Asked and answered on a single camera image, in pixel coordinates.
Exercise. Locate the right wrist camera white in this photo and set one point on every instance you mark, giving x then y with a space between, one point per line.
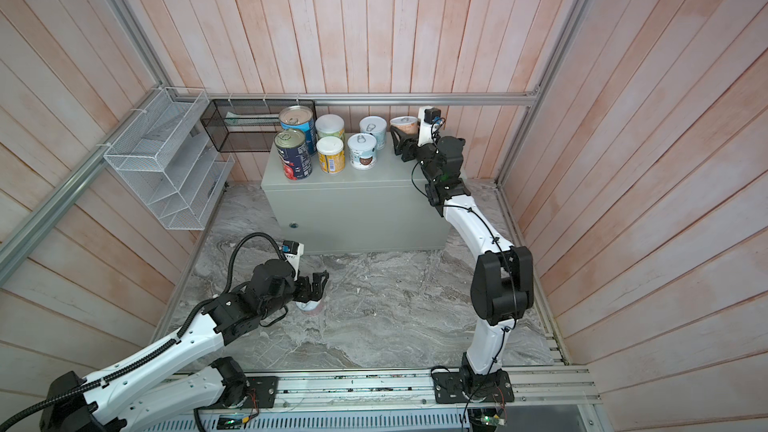
430 122

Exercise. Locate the white wire mesh shelf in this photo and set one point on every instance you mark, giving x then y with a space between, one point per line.
165 156

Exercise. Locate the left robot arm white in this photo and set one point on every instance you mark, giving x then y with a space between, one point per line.
132 394

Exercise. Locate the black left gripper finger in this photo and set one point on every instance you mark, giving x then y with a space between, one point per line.
316 295
320 280

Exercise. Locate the orange can white lid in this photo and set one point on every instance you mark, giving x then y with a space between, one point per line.
331 154
330 125

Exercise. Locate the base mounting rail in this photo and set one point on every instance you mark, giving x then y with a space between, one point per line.
521 398

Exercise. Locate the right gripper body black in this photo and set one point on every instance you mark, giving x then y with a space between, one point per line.
427 159

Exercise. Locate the pull-tab can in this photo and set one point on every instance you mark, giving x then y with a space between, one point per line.
310 307
404 126
362 149
377 127

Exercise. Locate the aluminium frame rail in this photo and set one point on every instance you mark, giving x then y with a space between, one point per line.
33 230

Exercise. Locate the dark tomato can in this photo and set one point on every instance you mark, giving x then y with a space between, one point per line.
294 153

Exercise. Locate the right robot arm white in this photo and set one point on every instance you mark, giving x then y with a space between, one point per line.
502 286

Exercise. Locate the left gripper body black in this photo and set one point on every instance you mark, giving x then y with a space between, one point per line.
301 289

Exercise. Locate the orange can white lid front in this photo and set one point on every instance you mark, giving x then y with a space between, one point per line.
331 154

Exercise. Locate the grey metal cabinet box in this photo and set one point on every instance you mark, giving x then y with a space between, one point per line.
355 211

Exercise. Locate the black mesh basket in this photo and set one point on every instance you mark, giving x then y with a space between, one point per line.
246 125

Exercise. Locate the blue soup can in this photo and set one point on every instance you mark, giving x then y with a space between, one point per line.
301 118

